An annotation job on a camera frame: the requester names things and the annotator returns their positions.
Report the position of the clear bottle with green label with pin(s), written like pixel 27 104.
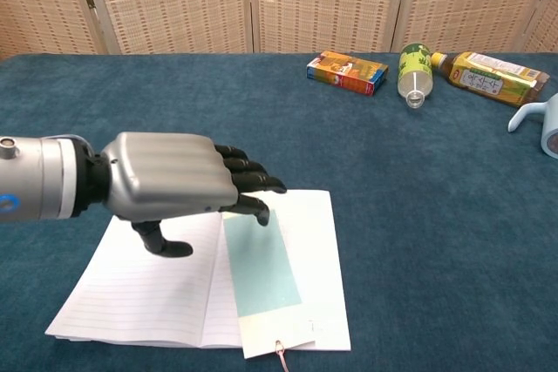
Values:
pixel 414 71

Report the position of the orange snack carton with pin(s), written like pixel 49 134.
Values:
pixel 344 71

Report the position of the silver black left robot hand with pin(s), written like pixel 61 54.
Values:
pixel 170 171

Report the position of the light blue tasselled bookmark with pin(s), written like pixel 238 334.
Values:
pixel 261 267

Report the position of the dark blue table cloth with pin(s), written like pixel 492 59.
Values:
pixel 392 215

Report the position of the white notebook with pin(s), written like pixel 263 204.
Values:
pixel 144 285

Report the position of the yellow tea bottle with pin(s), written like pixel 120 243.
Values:
pixel 488 78

